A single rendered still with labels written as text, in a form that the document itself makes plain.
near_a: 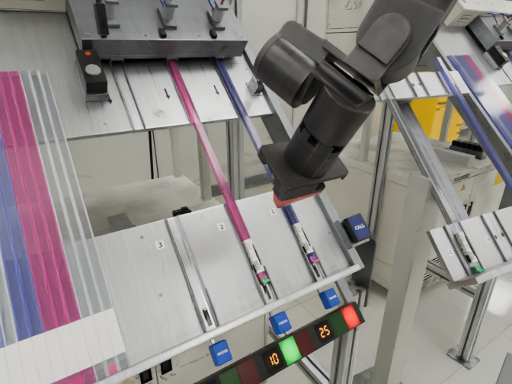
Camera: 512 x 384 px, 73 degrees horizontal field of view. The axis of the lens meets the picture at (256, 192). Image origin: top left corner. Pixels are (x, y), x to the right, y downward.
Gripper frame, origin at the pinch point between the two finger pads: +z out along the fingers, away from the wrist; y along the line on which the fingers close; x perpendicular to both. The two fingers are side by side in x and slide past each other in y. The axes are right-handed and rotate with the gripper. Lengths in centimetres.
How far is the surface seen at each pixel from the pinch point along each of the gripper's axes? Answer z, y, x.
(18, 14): 7, 26, -54
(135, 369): 14.7, 22.4, 11.0
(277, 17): 79, -140, -186
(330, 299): 16.1, -10.7, 13.3
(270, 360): 18.9, 3.1, 17.4
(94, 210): 69, 17, -47
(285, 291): 16.6, -3.7, 8.9
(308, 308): 107, -62, 5
